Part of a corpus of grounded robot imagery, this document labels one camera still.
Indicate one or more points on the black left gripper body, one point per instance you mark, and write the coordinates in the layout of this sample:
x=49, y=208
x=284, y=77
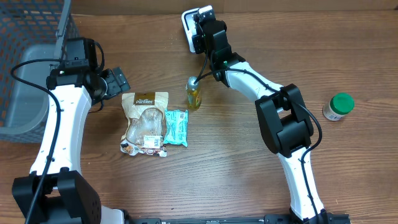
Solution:
x=112, y=86

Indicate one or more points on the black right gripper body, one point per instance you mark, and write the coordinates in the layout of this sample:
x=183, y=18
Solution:
x=201, y=45

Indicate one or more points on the brown snack packet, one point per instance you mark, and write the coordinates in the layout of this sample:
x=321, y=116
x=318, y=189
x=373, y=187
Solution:
x=145, y=113

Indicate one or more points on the clear bottle with silver cap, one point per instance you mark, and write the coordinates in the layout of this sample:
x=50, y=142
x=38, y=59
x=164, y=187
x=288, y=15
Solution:
x=193, y=89

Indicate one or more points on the teal tissue pack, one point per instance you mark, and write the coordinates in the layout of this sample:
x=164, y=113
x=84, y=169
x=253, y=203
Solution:
x=176, y=124

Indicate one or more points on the green lid jar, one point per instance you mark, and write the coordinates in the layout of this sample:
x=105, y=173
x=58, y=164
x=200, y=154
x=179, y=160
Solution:
x=338, y=106

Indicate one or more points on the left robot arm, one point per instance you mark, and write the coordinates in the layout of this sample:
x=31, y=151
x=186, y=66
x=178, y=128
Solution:
x=55, y=190

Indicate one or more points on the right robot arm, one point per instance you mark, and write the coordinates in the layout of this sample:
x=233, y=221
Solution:
x=286, y=124

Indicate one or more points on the white barcode scanner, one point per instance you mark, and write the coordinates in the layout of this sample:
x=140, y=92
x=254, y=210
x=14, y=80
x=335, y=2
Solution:
x=189, y=27

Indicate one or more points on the grey plastic mesh basket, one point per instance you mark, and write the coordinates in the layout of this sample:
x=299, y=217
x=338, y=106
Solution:
x=34, y=31

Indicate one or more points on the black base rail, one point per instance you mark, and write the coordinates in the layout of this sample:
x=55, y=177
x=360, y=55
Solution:
x=211, y=221

